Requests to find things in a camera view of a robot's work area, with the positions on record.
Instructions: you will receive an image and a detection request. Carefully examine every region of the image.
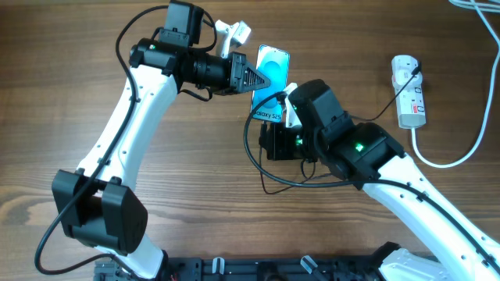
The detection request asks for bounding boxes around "turquoise screen smartphone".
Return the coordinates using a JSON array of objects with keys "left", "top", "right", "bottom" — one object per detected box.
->
[{"left": 251, "top": 44, "right": 290, "bottom": 123}]

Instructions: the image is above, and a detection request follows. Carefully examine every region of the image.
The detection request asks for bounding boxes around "white power strip cable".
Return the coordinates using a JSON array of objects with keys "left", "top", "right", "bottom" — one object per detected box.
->
[{"left": 410, "top": 0, "right": 500, "bottom": 169}]

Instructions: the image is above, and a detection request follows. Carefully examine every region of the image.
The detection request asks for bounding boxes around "black USB-C charger cable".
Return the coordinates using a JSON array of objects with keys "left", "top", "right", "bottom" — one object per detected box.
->
[{"left": 257, "top": 62, "right": 423, "bottom": 196}]

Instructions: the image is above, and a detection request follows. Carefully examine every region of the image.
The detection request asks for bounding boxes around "white power strip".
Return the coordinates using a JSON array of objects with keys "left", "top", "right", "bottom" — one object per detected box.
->
[{"left": 391, "top": 55, "right": 426, "bottom": 129}]

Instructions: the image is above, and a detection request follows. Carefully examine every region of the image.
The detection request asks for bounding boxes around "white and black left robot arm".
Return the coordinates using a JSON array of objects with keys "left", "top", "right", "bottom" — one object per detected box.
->
[{"left": 52, "top": 1, "right": 270, "bottom": 280}]

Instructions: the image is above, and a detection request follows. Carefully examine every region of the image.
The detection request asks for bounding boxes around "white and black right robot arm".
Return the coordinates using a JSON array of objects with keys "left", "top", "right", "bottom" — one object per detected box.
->
[{"left": 259, "top": 80, "right": 499, "bottom": 280}]

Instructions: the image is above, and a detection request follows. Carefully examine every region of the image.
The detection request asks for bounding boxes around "white background cable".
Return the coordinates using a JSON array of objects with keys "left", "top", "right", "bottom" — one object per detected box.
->
[{"left": 448, "top": 0, "right": 500, "bottom": 14}]

